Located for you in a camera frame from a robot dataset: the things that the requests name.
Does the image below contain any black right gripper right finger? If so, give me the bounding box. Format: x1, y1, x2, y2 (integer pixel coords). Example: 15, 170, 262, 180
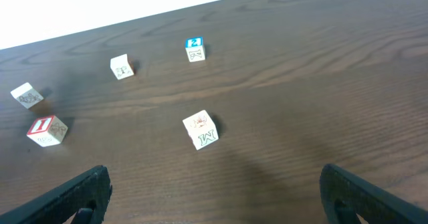
320, 164, 427, 224

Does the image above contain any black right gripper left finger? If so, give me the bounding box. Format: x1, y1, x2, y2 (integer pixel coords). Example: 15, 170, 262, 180
1, 165, 112, 223

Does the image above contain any red I letter block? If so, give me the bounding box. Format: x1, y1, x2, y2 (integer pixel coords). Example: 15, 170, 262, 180
27, 115, 68, 147

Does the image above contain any blue P letter block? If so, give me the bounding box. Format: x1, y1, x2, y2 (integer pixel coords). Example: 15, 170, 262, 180
11, 82, 43, 109

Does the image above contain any M letter wooden block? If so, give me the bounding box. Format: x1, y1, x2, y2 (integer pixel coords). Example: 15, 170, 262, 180
183, 110, 219, 150

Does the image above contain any green R letter block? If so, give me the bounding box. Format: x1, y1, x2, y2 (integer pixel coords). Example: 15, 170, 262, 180
110, 54, 134, 80

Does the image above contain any blue 2 number block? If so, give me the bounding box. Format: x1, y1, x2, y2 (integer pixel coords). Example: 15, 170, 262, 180
185, 37, 205, 62

